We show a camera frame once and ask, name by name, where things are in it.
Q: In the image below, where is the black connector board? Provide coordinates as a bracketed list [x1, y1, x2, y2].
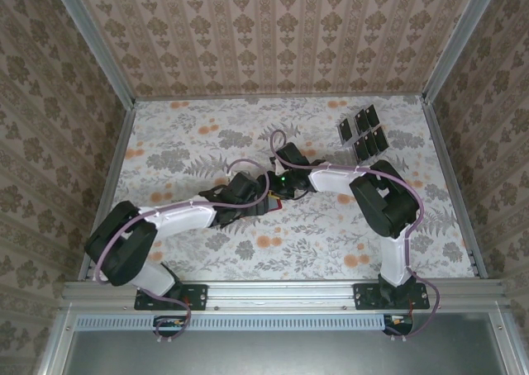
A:
[383, 313, 414, 335]
[153, 315, 192, 335]

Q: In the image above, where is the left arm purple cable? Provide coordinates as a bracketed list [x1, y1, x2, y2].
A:
[93, 159, 269, 345]

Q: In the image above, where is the red card holder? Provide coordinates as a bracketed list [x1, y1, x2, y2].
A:
[264, 191, 285, 215]

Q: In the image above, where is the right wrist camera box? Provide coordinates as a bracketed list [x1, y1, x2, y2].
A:
[273, 142, 311, 173]

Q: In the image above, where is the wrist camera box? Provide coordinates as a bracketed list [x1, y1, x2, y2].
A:
[273, 142, 311, 173]
[226, 168, 260, 201]

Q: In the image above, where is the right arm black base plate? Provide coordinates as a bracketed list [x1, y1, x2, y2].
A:
[354, 282, 431, 311]

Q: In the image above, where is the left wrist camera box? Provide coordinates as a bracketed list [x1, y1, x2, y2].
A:
[226, 168, 260, 201]

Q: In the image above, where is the grey metal panel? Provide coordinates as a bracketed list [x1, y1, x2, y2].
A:
[61, 312, 503, 375]

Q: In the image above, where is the floral patterned table cover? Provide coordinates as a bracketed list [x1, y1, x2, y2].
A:
[91, 96, 477, 282]

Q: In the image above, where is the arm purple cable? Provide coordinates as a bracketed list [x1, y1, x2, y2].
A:
[269, 129, 440, 343]
[93, 159, 269, 345]

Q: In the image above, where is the aluminium table side rail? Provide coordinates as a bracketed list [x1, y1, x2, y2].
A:
[423, 97, 488, 279]
[78, 100, 138, 282]

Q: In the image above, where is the aluminium mounting rail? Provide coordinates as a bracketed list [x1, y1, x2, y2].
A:
[61, 279, 508, 312]

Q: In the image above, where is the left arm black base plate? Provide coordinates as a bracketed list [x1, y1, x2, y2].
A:
[134, 282, 207, 311]

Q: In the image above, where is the clear acrylic card stand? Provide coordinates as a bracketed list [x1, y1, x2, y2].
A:
[336, 103, 392, 162]

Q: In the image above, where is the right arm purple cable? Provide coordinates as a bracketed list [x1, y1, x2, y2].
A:
[269, 129, 440, 343]

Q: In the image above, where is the aluminium frame post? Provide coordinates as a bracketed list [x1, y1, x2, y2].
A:
[49, 0, 137, 107]
[421, 0, 503, 103]

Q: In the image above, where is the grey slotted cable duct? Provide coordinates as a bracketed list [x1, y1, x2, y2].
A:
[76, 313, 388, 331]

